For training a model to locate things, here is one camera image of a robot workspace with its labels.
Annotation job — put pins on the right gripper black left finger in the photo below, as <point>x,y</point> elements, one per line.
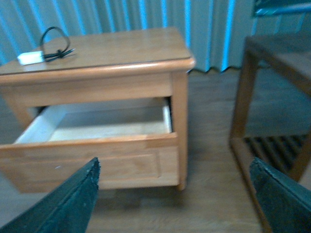
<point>67,209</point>

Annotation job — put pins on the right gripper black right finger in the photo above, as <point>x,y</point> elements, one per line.
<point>285,203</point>

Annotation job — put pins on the wooden drawer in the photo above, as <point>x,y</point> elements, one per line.
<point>132,139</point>

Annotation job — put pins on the white charger adapter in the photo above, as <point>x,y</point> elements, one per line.
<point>29,58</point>

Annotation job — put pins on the dark wooden side table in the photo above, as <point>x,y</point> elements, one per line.
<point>272,113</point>

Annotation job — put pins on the wooden nightstand cabinet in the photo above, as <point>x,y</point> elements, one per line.
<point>108,67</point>

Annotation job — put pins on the pale pleated curtain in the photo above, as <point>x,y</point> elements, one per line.
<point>214,30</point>

